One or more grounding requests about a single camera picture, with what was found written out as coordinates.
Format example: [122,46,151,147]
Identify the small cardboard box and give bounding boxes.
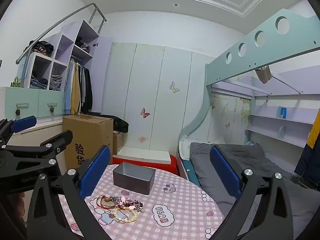
[112,131,125,155]

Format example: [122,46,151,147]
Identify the dark red bead bracelet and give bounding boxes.
[129,200,146,213]

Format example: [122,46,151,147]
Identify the lilac cubby shelf unit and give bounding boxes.
[25,20,113,114]

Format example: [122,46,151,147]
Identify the blue folded clothes pile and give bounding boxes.
[30,77,48,89]

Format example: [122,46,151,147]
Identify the teal bunk bed frame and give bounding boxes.
[176,8,320,180]

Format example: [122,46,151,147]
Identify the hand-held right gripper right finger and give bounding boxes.
[209,145,294,240]

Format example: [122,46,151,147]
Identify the white step platform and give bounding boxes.
[117,147,171,162]

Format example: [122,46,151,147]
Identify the navy and yellow jacket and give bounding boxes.
[294,109,320,180]

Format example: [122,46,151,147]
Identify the silver chain necklace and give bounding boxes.
[109,195,136,206]

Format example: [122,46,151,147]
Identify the lilac wall shelves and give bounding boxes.
[246,65,320,150]

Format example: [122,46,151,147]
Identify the grey metal tin box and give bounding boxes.
[112,162,156,195]

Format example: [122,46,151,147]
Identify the red cord bracelet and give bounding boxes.
[96,195,113,210]

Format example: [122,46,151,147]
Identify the beige hanging cloth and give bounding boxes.
[255,65,273,84]

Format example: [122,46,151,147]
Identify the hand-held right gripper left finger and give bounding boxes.
[26,145,112,240]

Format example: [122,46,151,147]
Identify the white pillow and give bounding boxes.
[179,135,198,161]

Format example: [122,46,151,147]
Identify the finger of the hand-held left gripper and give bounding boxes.
[4,129,73,167]
[0,116,37,148]

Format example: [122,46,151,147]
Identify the grey metal rod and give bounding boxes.
[271,74,304,94]

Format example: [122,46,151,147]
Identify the row of hanging clothes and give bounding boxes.
[64,58,93,115]

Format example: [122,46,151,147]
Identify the mint green drawer cabinet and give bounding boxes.
[0,86,66,125]

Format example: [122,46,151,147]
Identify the person's left forearm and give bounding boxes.
[10,191,27,222]

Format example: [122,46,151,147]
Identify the cream bead bracelet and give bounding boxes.
[114,206,139,224]

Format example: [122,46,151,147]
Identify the large cardboard box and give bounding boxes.
[62,114,114,175]

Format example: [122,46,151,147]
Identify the grey blanket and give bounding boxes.
[189,142,320,238]

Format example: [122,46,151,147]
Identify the black and grey clothes pile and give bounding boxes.
[74,36,92,53]

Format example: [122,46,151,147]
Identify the grey metal handrail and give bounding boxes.
[15,3,107,65]

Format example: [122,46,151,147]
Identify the black bag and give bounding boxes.
[114,120,129,134]

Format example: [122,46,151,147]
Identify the dark clothes pile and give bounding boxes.
[27,40,54,56]

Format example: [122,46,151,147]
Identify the white wardrobe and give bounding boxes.
[101,42,213,153]

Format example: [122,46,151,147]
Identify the grey folded clothes pile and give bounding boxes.
[49,74,63,91]

